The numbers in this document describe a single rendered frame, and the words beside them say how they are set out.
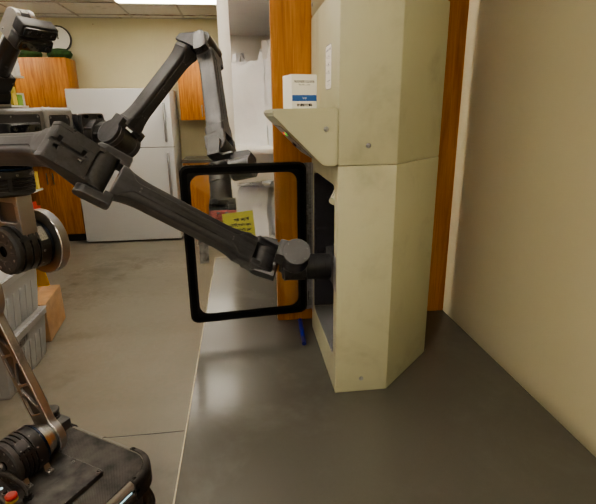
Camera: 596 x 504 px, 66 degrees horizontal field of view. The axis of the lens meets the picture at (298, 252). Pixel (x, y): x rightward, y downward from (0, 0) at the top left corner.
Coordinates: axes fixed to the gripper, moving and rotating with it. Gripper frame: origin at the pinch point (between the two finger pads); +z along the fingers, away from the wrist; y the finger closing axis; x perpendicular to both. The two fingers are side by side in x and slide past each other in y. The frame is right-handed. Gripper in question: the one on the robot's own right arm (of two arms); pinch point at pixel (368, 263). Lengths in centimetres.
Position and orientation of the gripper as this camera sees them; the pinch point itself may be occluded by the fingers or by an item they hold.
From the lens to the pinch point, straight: 105.8
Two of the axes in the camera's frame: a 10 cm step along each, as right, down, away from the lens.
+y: -1.0, -2.8, 9.6
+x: 0.2, 9.6, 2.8
